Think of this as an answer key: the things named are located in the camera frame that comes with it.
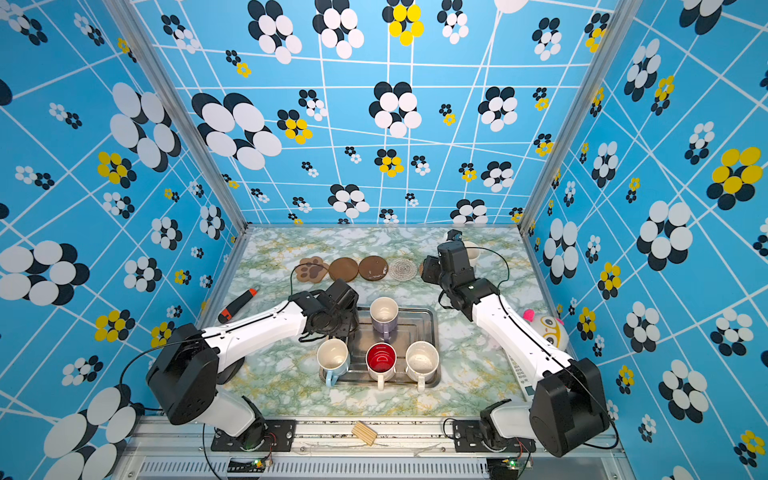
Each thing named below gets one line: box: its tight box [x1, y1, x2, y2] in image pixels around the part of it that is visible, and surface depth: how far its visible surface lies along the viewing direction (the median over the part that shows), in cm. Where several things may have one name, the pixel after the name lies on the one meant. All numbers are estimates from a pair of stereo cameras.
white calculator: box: [506, 352, 535, 403], surface depth 82 cm
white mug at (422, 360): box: [405, 340, 440, 392], surface depth 81 cm
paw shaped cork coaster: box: [295, 256, 330, 283], surface depth 110 cm
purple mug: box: [369, 296, 399, 343], surface depth 91 cm
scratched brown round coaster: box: [358, 255, 389, 282], surface depth 107 cm
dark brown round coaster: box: [328, 257, 359, 283], surface depth 108 cm
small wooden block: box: [351, 421, 378, 446], surface depth 75 cm
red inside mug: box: [365, 342, 398, 391], surface depth 82 cm
